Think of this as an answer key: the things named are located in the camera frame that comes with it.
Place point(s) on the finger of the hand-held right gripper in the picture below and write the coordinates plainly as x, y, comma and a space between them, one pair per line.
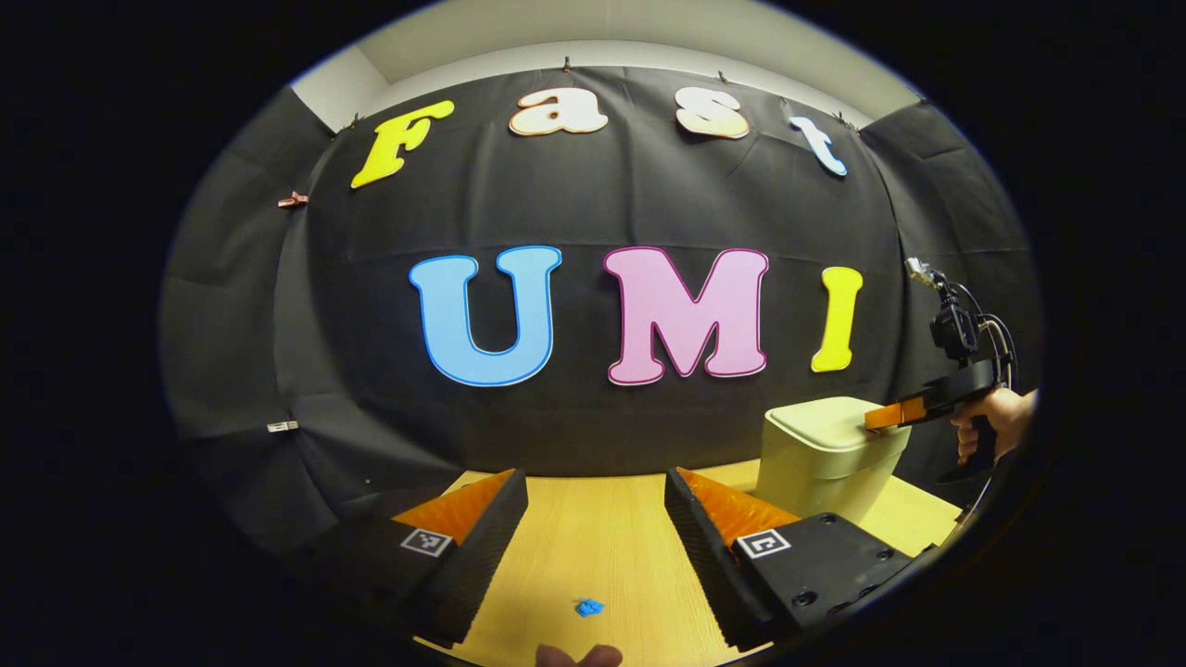
897, 414

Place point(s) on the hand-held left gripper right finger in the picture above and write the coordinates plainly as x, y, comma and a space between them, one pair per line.
709, 556

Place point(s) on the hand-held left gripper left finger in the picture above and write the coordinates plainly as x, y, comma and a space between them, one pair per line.
482, 547

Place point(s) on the green desktop garbage bin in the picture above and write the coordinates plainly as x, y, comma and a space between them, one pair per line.
815, 463

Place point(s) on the blue paper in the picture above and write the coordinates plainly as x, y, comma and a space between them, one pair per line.
589, 608

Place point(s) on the wooden desktop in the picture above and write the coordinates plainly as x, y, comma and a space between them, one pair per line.
602, 547

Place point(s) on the small white tag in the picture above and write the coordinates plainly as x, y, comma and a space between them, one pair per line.
283, 426

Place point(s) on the black backdrop cloth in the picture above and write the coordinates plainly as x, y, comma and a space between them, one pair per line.
593, 195

